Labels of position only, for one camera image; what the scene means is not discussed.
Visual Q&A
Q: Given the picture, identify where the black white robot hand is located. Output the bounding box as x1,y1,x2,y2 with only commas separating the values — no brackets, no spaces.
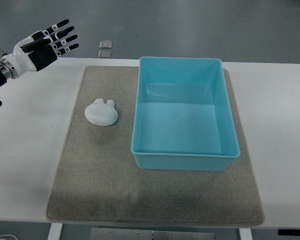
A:
0,19,79,79

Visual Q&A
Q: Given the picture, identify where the white bunny toy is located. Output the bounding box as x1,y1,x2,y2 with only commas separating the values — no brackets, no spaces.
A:
84,98,119,127

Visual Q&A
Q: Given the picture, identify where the blue plastic box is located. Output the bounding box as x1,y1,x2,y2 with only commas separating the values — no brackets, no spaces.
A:
130,56,241,172

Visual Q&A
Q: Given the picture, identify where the lower floor socket plate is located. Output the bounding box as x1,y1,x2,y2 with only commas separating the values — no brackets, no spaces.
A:
98,50,112,59

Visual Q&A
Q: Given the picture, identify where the floor socket plate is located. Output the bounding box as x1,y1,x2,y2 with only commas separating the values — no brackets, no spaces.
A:
99,40,113,49
98,50,112,59

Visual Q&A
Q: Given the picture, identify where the upper floor socket plate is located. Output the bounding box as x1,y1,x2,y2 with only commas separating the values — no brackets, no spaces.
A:
99,40,113,49

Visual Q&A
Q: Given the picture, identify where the grey felt mat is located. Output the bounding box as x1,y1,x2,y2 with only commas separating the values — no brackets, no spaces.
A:
46,66,265,228

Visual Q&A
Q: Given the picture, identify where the left white table leg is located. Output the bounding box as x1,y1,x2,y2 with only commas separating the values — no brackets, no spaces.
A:
47,223,63,240

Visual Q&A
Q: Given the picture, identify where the white table leg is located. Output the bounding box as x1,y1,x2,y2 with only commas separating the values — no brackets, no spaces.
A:
239,228,253,240
47,223,63,240

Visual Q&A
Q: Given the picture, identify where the right white table leg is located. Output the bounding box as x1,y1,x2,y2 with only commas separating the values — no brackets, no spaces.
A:
239,228,253,240

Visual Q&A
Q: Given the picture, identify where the black table control panel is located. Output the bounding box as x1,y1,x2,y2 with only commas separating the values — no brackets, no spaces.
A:
277,229,300,237

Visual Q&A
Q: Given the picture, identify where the metal table base plate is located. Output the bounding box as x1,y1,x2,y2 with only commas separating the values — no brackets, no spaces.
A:
89,227,216,240

